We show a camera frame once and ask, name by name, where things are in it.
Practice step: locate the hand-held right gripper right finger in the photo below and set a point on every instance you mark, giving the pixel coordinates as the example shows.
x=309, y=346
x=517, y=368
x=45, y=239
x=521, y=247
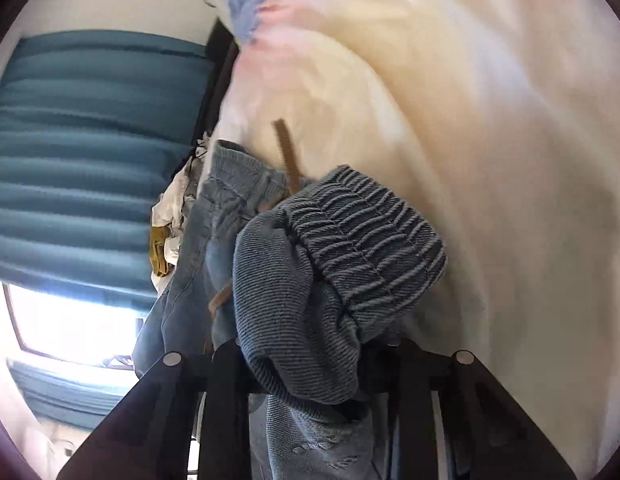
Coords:
x=415, y=410

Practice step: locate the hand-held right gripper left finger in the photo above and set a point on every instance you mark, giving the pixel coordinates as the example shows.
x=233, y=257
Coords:
x=224, y=410

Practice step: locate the blue denim elastic-waist pants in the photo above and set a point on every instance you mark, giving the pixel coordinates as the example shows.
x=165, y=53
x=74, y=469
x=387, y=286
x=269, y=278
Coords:
x=290, y=285

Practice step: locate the narrow blue curtain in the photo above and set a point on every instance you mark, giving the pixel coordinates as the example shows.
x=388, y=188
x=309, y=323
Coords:
x=64, y=390

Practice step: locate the mustard yellow garment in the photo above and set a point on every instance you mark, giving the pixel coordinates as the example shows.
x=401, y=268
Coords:
x=159, y=250

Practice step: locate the dark-framed window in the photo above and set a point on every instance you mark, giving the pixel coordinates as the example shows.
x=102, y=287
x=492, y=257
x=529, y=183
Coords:
x=64, y=320

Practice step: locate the wide blue curtain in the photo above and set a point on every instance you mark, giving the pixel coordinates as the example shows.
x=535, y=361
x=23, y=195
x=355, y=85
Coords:
x=89, y=160

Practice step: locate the pastel tie-dye blanket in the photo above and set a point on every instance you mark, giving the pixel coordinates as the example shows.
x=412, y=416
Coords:
x=465, y=110

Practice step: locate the black sofa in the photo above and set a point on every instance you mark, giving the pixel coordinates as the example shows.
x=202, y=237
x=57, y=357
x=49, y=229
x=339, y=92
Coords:
x=217, y=85

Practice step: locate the pale blue pillow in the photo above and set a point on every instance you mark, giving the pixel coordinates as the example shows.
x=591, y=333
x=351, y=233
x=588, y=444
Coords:
x=239, y=0

